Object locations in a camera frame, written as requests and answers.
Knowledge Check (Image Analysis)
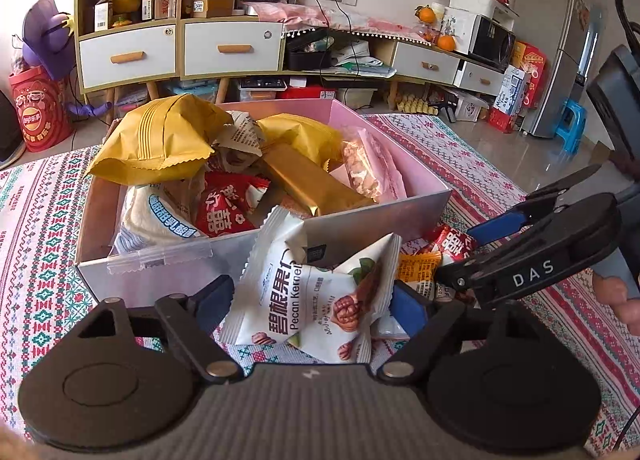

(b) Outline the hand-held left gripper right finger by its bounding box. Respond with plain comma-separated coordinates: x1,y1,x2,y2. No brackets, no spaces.
377,279,543,384

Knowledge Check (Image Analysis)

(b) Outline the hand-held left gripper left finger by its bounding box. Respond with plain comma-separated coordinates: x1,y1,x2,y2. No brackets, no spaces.
75,274,244,385

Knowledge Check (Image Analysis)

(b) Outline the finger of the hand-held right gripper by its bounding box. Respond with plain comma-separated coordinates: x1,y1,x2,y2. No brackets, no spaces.
434,259,497,302
466,163,604,247

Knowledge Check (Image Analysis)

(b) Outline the orange snack packet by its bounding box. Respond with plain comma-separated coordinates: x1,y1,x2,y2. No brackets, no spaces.
396,251,444,302

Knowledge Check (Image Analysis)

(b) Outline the red snack packet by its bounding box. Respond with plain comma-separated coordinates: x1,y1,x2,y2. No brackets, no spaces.
194,171,272,239
429,224,482,267

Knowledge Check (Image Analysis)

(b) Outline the white pecan snack packet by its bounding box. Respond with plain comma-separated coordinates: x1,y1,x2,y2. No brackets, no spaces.
219,204,402,366

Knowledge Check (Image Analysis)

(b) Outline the pink cardboard box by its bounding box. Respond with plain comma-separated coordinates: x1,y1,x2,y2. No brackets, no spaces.
75,99,453,308

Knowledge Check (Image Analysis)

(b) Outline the pink snack packet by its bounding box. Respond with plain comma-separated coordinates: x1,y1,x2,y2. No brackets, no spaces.
341,125,407,204

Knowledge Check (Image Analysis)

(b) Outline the person's right hand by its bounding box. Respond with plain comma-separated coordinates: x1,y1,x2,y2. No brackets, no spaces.
592,273,640,337

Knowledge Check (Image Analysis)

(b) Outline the clear plastic strip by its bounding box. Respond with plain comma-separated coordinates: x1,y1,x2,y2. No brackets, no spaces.
106,241,214,276

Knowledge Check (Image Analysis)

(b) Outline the white blue snack packet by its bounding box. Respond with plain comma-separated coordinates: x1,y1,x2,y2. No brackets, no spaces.
111,184,209,254

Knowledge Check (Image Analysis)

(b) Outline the small red box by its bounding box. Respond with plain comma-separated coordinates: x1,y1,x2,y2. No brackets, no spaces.
486,106,519,134

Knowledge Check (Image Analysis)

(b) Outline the blue plastic stool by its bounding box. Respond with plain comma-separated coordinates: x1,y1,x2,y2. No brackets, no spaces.
551,99,588,152

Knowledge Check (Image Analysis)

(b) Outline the white blue carton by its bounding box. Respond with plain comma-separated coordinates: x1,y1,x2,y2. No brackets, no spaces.
491,64,532,117

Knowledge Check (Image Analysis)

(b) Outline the row of yellow pieces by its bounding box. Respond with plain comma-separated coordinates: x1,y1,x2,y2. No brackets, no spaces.
394,94,442,117

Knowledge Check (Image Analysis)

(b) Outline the white stand drawer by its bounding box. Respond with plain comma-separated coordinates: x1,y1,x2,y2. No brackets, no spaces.
454,61,507,98
391,41,461,87

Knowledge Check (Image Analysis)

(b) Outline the golden bar packet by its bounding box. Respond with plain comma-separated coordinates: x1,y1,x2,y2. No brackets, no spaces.
261,142,377,218

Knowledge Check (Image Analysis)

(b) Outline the red carton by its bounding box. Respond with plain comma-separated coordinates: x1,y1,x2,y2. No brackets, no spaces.
509,41,549,107

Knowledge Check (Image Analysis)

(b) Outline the newsprint wrapped snack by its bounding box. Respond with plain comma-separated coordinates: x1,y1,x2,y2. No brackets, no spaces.
211,109,272,174

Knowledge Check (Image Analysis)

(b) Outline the plain yellow snack packet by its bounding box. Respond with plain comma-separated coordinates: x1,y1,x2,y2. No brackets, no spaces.
84,94,234,187
254,113,344,174

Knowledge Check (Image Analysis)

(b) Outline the patterned woven cloth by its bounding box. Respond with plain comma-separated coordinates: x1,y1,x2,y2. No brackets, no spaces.
0,112,640,460

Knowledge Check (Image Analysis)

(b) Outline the black microwave oven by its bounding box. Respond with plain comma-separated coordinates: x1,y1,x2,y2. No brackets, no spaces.
444,6,517,73

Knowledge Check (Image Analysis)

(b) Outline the silver refrigerator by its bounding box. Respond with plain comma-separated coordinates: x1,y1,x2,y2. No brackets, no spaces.
514,0,602,139

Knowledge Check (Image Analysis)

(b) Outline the low wooden stand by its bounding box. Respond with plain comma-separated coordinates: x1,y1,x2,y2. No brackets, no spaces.
281,22,507,113

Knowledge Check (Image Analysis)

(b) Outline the clear storage box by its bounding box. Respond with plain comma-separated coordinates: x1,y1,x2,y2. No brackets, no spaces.
239,77,289,102
166,80,219,102

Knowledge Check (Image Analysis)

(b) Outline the pile of white papers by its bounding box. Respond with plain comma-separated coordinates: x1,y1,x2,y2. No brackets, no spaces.
331,39,397,79

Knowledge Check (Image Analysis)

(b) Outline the purple hair dryer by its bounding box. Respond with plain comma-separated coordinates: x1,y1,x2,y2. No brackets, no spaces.
66,99,114,119

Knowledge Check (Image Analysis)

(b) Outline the white box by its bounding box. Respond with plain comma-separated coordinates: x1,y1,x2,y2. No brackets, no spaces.
447,0,512,19

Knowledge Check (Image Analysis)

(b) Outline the white cabinet drawer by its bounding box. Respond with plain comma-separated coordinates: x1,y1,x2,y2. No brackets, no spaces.
78,24,178,90
183,19,284,79

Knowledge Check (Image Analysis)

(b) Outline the red printed bucket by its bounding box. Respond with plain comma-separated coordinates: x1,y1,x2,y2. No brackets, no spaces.
8,65,72,154

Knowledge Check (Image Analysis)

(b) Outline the black box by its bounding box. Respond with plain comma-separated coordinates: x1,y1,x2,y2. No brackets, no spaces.
284,29,334,73

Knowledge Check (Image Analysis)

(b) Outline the pink floral cloth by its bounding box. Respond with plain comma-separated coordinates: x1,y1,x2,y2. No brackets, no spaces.
249,1,432,44

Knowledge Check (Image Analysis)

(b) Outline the black bag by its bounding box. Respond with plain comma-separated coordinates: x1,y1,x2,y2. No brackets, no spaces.
0,89,24,162

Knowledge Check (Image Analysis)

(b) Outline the wooden shelf cabinet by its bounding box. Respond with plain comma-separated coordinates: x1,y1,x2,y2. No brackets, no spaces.
74,0,307,106

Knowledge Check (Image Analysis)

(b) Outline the brown cardboard box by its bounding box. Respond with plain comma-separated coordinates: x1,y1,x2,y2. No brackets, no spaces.
192,0,237,19

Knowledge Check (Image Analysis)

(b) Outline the yellow toy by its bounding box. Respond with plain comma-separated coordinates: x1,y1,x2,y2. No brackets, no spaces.
112,0,142,29

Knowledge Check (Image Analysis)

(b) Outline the small white carton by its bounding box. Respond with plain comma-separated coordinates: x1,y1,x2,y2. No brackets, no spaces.
93,1,114,32

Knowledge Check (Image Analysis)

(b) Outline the purple plush toy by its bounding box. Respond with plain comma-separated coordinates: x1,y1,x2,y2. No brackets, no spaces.
21,0,77,82

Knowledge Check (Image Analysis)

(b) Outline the black cable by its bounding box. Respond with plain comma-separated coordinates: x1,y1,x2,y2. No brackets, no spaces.
312,0,361,77

